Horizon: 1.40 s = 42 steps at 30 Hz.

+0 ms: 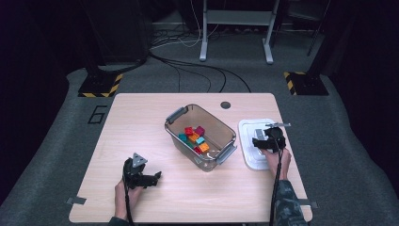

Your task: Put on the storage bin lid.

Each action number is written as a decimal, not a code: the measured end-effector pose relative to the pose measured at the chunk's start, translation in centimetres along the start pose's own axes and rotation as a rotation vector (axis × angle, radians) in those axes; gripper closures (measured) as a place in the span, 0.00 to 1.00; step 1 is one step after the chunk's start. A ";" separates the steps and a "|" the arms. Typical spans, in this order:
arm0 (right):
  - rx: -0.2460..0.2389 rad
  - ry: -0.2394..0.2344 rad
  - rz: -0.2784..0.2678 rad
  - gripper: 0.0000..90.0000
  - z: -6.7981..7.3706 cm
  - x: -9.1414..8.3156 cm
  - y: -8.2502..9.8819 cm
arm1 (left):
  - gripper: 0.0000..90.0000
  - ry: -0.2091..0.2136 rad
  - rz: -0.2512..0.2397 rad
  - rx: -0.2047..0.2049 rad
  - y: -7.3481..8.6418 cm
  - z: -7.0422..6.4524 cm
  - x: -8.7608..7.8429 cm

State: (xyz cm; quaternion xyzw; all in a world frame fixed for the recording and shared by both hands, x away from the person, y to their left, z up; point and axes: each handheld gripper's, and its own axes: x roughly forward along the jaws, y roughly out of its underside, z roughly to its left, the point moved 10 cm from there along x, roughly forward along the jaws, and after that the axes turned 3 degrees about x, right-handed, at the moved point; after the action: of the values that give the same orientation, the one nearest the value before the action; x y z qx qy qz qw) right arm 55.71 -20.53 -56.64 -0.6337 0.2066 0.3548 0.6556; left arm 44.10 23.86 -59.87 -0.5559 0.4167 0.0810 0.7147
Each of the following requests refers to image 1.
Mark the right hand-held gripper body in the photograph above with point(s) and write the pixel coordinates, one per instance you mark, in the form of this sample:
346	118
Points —
276	139

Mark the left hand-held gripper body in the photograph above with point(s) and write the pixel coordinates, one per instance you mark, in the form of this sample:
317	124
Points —
135	177

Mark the white plastic container lid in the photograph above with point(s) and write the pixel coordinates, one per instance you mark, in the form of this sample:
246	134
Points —
247	157

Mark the translucent grey plastic container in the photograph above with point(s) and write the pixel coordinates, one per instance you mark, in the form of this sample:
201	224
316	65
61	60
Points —
219	125

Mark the sea green toy building block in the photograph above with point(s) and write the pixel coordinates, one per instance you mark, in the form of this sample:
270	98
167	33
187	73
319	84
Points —
189	144

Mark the orange toy building block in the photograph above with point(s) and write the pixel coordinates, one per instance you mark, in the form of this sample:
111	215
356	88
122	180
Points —
204	147
193	137

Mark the light cyan toy building block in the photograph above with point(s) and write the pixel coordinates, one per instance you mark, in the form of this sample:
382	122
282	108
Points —
200	140

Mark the magenta toy building block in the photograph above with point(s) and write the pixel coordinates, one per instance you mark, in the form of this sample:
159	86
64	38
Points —
200	130

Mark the person's right hand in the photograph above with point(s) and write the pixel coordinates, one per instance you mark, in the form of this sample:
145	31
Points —
282	164

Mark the person's left hand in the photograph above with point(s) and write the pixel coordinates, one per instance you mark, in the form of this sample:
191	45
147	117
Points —
124	202

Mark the grey tape strip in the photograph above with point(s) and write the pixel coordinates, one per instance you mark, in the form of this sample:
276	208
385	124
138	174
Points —
76	200
310	204

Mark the black stand base hazard stripes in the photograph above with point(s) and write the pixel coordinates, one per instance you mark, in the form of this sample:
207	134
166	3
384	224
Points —
309	84
98	84

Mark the dark cabinet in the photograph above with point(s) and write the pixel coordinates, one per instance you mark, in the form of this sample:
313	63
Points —
125	31

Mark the white metal table frame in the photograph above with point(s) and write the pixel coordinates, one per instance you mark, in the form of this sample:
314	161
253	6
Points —
238	17

